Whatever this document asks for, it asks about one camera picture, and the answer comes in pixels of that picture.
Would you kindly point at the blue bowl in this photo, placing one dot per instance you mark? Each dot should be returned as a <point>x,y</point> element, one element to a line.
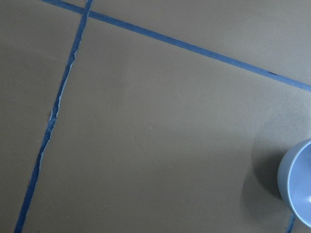
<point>294,180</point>

